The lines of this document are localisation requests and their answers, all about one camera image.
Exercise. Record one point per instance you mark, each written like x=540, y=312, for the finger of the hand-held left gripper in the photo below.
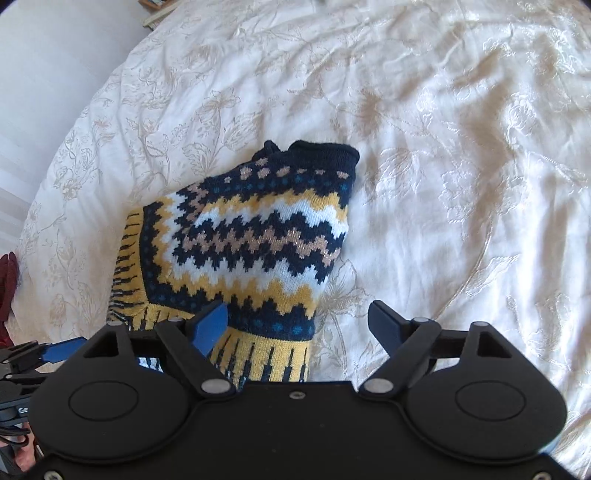
x=25, y=378
x=57, y=350

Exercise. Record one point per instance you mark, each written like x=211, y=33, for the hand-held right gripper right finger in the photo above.
x=385, y=318

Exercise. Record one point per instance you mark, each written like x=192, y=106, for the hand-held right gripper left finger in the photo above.
x=210, y=325

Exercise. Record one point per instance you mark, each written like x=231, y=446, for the navy yellow zigzag knit sweater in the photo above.
x=249, y=240

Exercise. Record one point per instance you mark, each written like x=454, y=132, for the cream embroidered bedspread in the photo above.
x=438, y=161

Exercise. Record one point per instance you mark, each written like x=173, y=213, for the wooden furniture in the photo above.
x=157, y=10

